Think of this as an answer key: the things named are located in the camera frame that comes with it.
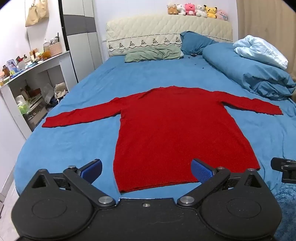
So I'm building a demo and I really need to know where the cream quilted headboard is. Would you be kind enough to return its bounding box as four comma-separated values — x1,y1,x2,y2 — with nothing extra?
106,13,233,57

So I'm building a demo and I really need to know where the blue pillow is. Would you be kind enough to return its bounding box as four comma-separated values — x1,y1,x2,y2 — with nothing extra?
180,31,219,55

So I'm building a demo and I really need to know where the white and grey wardrobe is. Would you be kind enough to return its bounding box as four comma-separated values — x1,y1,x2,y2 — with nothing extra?
59,0,102,83

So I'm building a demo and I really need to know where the clear plastic bag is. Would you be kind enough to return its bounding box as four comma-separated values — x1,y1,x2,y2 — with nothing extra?
42,83,55,104

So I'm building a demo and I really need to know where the beige cloth bag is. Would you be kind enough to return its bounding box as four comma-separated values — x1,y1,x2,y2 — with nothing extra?
54,82,69,100

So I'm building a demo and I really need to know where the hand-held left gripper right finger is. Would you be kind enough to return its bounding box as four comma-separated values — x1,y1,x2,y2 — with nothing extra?
177,159,267,208

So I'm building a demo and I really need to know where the blue fluffy rug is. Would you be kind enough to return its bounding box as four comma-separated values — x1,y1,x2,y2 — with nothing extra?
272,183,296,241

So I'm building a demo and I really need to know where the bed with blue sheet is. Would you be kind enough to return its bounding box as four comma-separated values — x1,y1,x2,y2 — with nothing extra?
14,55,296,202

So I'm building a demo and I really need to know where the white desk with shelves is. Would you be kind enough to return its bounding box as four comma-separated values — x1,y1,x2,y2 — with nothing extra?
0,50,78,140

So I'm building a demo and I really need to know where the woven basket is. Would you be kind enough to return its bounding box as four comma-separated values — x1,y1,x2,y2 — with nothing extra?
49,42,63,57

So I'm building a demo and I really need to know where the beige tote bag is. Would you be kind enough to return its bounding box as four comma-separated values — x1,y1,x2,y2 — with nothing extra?
35,0,50,20
25,4,39,27

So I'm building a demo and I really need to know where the light blue blanket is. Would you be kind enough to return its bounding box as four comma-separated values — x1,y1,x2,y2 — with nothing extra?
233,35,289,70

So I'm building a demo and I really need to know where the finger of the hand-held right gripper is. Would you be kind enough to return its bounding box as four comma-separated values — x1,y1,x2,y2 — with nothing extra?
270,157,296,184

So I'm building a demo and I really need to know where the red knit sweater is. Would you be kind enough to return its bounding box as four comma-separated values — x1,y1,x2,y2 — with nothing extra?
42,86,283,193

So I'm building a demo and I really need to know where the row of plush toys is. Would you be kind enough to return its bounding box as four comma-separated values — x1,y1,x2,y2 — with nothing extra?
167,3,229,21

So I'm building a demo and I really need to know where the green pillow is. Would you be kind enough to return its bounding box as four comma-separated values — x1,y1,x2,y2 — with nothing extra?
125,45,182,63

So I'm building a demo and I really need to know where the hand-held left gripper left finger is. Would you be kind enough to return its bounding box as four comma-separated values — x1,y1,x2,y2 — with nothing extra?
31,159,116,208

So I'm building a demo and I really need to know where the blue duvet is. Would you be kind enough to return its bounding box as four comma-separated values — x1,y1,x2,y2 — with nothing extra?
202,42,296,101

